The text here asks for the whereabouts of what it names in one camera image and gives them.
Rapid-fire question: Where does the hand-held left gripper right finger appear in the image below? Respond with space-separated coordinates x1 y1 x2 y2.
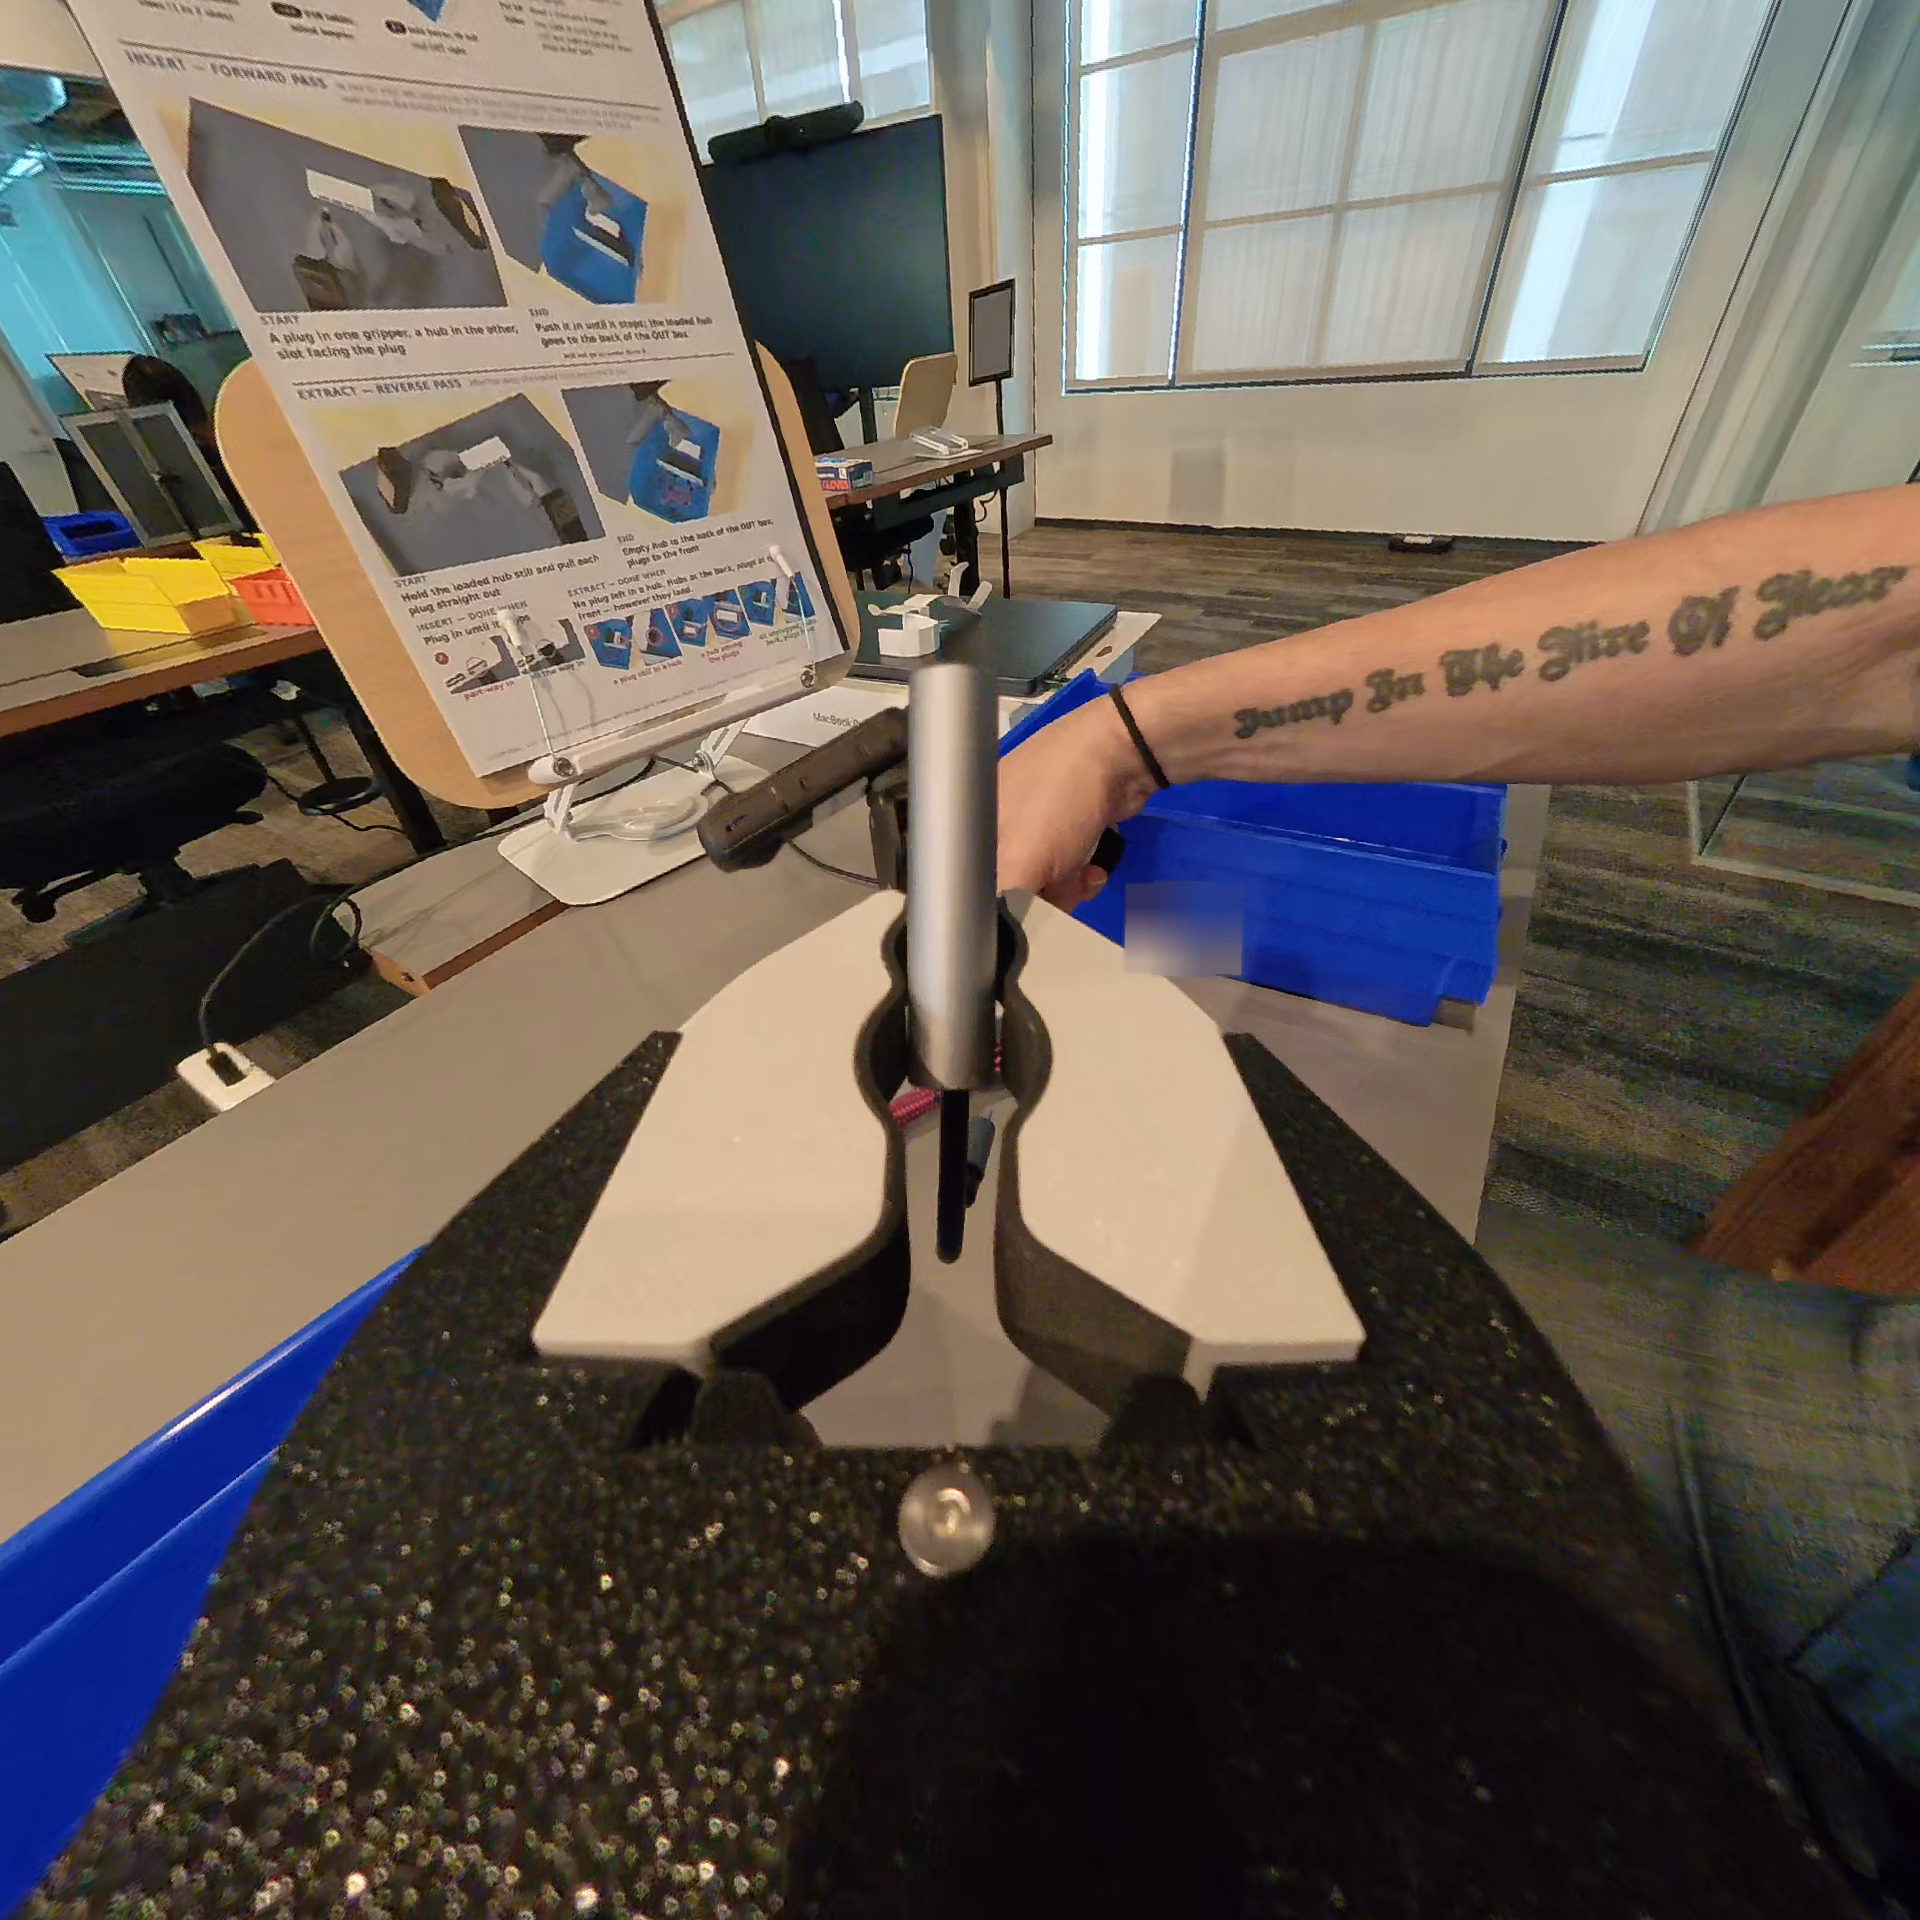
997 900 1367 1390

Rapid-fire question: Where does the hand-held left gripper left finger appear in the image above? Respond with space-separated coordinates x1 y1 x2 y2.
532 886 917 1370

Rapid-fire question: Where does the grey usb hub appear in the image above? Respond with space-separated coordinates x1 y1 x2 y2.
908 663 1004 1090

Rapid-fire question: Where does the red braided usb cable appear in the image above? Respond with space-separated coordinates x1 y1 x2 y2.
889 1047 1007 1126

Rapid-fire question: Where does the blue plastic bin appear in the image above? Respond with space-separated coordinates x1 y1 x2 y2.
1001 670 1508 1029
0 1249 424 1877

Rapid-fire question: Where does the person's right forearm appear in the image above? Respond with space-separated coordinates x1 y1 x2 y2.
1140 482 1920 788

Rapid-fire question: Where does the person's right hand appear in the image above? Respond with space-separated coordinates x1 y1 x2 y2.
993 731 1160 914

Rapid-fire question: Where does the dark laptop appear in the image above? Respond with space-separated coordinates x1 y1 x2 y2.
937 597 1120 698

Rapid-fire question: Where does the wooden top desk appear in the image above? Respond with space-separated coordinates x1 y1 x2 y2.
815 433 1055 601
0 599 448 858

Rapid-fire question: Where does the black sign stand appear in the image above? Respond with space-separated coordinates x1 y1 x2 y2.
966 278 1020 441

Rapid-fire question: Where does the large black monitor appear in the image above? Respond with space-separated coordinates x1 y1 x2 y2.
699 102 956 399

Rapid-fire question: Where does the person's jeans leg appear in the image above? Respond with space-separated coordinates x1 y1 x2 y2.
1476 1199 1920 1877

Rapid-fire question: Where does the printed instruction board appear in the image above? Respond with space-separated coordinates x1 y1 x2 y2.
65 0 859 812

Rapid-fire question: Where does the black box on table edge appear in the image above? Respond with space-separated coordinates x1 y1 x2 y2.
0 862 409 1172

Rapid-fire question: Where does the black office chair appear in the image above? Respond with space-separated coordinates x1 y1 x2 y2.
0 463 272 924

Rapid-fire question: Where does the grey framed screen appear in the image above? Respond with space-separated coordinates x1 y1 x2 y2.
59 402 241 547

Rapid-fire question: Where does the black adapter cable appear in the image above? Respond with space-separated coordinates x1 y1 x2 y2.
199 897 365 1069

